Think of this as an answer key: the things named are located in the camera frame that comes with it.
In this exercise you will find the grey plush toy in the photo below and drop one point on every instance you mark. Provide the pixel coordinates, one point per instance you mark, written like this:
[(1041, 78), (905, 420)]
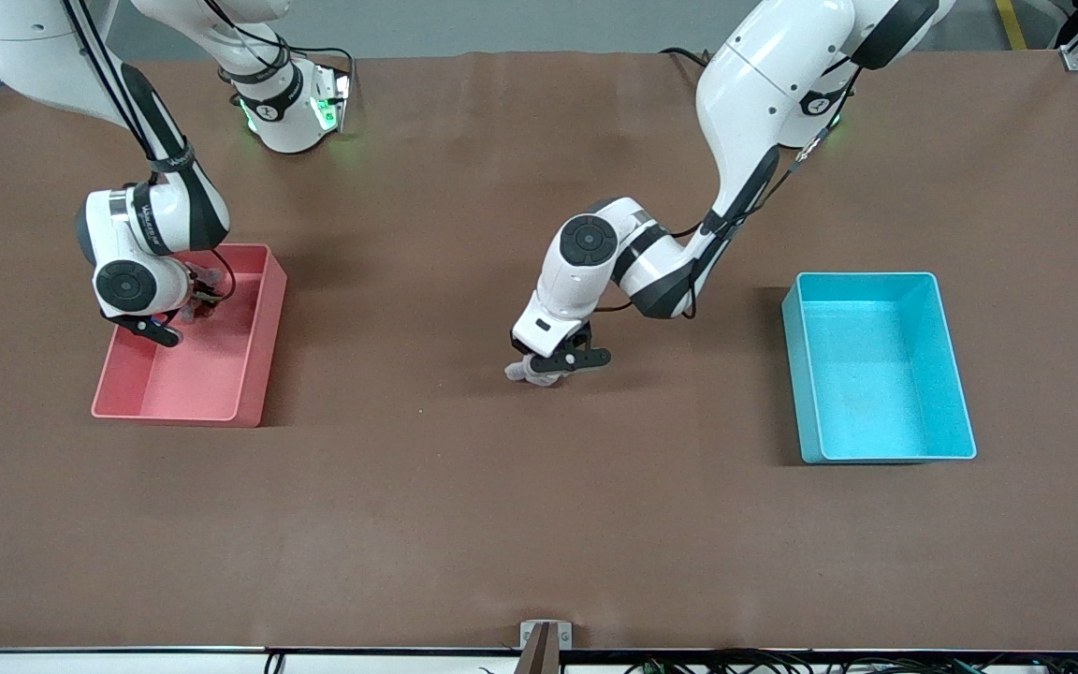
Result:
[(518, 374), (207, 279)]

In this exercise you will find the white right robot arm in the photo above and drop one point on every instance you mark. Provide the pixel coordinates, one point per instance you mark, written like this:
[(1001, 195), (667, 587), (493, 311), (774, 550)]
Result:
[(104, 225)]

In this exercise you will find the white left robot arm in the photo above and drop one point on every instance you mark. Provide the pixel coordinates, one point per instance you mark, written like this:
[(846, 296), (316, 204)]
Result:
[(764, 84)]

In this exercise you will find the pink plastic box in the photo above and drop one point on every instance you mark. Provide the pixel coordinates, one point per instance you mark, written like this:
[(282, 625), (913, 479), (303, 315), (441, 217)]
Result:
[(202, 384)]

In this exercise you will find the blue plastic box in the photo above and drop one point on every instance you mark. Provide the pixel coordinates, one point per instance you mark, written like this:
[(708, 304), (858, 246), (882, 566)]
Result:
[(876, 393)]

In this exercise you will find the table cover mat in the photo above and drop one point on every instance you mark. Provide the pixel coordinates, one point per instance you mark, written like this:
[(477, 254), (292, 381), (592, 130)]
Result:
[(539, 515)]

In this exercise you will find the small metal bracket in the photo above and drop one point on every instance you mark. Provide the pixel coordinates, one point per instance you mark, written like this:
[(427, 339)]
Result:
[(565, 637)]

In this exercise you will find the brown camera post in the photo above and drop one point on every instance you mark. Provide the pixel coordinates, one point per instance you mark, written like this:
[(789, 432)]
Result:
[(539, 655)]

